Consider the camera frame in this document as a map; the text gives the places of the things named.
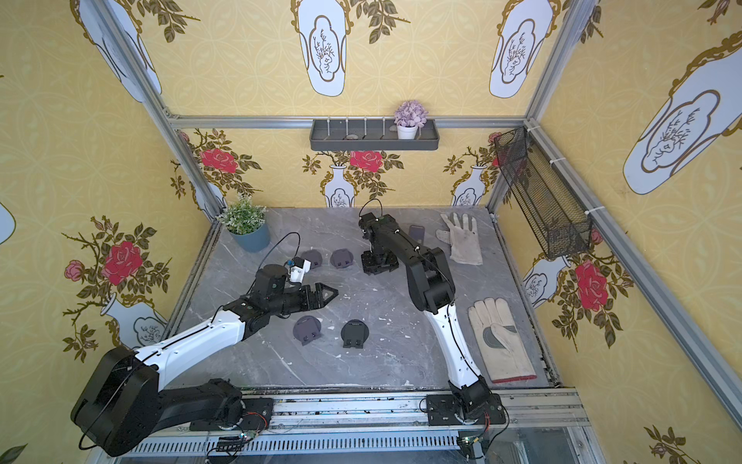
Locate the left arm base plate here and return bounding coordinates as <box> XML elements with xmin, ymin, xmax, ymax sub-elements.
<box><xmin>189</xmin><ymin>396</ymin><xmax>274</xmax><ymax>432</ymax></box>

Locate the aluminium frame rail front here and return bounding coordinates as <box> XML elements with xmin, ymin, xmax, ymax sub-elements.
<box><xmin>85</xmin><ymin>387</ymin><xmax>608</xmax><ymax>464</ymax></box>

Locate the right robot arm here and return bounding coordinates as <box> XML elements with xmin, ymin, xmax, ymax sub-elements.
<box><xmin>359</xmin><ymin>213</ymin><xmax>492</xmax><ymax>421</ymax></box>

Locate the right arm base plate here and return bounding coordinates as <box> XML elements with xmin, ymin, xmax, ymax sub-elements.
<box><xmin>423</xmin><ymin>394</ymin><xmax>507</xmax><ymax>426</ymax></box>

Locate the cream leather work glove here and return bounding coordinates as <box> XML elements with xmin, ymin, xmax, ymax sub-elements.
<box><xmin>469</xmin><ymin>298</ymin><xmax>537</xmax><ymax>384</ymax></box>

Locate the purple phone stand front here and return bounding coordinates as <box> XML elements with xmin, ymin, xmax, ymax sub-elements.
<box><xmin>293</xmin><ymin>316</ymin><xmax>322</xmax><ymax>346</ymax></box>

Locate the grey work glove back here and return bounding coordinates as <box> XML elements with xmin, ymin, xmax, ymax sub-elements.
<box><xmin>436</xmin><ymin>213</ymin><xmax>483</xmax><ymax>266</ymax></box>

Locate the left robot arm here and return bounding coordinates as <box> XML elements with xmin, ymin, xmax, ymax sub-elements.
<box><xmin>71</xmin><ymin>265</ymin><xmax>338</xmax><ymax>456</ymax></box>

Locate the purple flower white pot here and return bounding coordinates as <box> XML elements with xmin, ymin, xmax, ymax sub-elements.
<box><xmin>394</xmin><ymin>100</ymin><xmax>428</xmax><ymax>140</ymax></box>

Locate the grey wall shelf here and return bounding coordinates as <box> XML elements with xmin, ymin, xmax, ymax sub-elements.
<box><xmin>309</xmin><ymin>117</ymin><xmax>441</xmax><ymax>152</ymax></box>

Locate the black phone stand front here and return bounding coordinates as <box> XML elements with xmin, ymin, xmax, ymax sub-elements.
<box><xmin>341</xmin><ymin>319</ymin><xmax>370</xmax><ymax>349</ymax></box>

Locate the green plant blue pot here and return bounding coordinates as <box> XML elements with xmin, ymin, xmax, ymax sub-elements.
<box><xmin>218</xmin><ymin>195</ymin><xmax>270</xmax><ymax>252</ymax></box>

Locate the black wire mesh basket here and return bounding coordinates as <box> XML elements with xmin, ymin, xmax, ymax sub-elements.
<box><xmin>493</xmin><ymin>128</ymin><xmax>593</xmax><ymax>259</ymax></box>

